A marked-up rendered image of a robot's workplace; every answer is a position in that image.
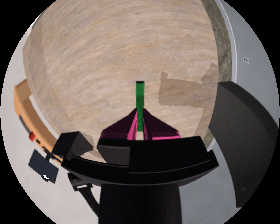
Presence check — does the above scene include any green rod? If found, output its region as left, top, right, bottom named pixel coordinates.
left=136, top=81, right=145, bottom=132

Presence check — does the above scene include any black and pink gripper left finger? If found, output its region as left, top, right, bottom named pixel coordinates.
left=99, top=108, right=137, bottom=140

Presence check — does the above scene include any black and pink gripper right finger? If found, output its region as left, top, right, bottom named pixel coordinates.
left=143, top=108, right=181, bottom=140

